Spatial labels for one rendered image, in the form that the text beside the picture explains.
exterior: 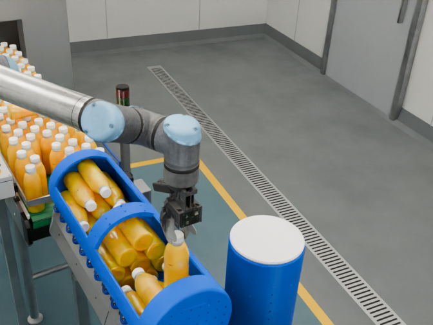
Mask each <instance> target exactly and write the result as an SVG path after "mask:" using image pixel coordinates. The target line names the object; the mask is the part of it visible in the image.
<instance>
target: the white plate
mask: <svg viewBox="0 0 433 325"><path fill-rule="evenodd" d="M230 242H231V245H232V247H233V248H234V249H235V251H236V252H237V253H239V254H240V255H241V256H243V257H244V258H246V259H248V260H250V261H253V262H257V263H260V264H268V265H275V264H284V263H287V262H290V261H293V260H294V259H296V258H297V257H298V256H299V255H300V254H301V253H302V252H303V249H304V245H305V240H304V237H303V235H302V233H301V231H300V230H299V229H298V228H297V227H296V226H295V225H293V224H292V223H290V222H289V221H286V220H284V219H281V218H279V217H274V216H270V215H255V216H251V217H247V218H245V219H242V220H241V221H238V222H237V223H236V224H235V225H234V226H233V227H232V229H231V232H230Z"/></svg>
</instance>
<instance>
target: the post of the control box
mask: <svg viewBox="0 0 433 325"><path fill-rule="evenodd" d="M0 234H1V240H2V244H3V250H4V254H5V260H6V266H7V270H8V276H9V279H10V285H11V289H12V295H13V299H14V305H15V311H16V315H17V321H18V325H28V321H27V316H26V310H25V306H24V299H23V293H22V289H21V282H20V278H19V272H18V268H17V261H16V258H15V251H14V244H13V240H12V234H11V229H10V223H9V219H8V212H7V209H6V202H5V199H1V200H0Z"/></svg>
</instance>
